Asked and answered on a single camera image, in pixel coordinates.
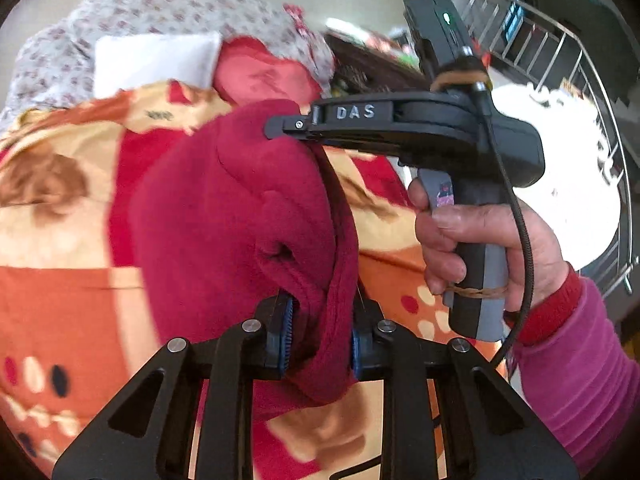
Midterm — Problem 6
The maroon knit sweater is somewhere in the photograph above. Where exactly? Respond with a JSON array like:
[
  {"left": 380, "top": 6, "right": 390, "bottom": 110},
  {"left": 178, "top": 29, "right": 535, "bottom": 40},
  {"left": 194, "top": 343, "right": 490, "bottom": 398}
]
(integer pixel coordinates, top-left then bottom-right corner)
[{"left": 130, "top": 100, "right": 358, "bottom": 415}]

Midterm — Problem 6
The magenta sleeve right forearm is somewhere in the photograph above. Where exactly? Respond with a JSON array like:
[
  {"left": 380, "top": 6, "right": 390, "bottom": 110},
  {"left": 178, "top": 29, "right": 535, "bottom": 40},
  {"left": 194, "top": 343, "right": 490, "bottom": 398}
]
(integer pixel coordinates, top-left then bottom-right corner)
[{"left": 514, "top": 271, "right": 639, "bottom": 479}]

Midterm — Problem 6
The person's right hand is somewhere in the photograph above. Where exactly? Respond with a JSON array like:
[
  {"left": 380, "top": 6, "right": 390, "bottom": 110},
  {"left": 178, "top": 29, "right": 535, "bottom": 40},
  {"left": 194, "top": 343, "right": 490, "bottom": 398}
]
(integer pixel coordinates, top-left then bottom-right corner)
[{"left": 408, "top": 179, "right": 582, "bottom": 312}]

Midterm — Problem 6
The red heart cushion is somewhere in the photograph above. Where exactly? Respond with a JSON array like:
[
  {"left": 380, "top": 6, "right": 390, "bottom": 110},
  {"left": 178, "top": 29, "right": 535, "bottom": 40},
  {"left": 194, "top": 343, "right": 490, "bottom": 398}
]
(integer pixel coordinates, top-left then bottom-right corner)
[{"left": 213, "top": 36, "right": 321, "bottom": 106}]

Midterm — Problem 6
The dark carved wooden headboard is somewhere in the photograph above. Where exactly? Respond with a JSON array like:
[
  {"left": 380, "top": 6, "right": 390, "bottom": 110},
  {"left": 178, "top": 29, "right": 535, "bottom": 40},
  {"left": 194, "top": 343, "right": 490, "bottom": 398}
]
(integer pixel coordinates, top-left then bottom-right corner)
[{"left": 324, "top": 32, "right": 431, "bottom": 94}]

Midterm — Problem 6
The metal stair railing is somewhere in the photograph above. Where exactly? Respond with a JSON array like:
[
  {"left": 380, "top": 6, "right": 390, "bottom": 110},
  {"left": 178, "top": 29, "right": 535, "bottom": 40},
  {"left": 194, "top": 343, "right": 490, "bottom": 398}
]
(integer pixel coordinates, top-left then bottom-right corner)
[{"left": 462, "top": 0, "right": 639, "bottom": 296}]

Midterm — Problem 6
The white pillow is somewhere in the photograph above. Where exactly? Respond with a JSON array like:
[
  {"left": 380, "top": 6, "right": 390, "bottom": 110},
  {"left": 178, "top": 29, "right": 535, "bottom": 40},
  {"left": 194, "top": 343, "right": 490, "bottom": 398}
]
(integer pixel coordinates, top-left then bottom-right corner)
[{"left": 92, "top": 32, "right": 222, "bottom": 99}]

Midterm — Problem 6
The floral print quilt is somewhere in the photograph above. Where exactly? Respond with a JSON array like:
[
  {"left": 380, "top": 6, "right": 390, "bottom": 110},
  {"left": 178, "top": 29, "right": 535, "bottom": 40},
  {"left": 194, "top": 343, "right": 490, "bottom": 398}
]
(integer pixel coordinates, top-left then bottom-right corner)
[{"left": 1, "top": 0, "right": 334, "bottom": 129}]

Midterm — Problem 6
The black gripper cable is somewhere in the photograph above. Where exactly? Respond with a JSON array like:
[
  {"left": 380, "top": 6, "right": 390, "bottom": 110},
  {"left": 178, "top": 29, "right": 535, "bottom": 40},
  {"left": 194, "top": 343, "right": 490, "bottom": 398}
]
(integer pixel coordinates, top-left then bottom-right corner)
[{"left": 474, "top": 81, "right": 536, "bottom": 369}]

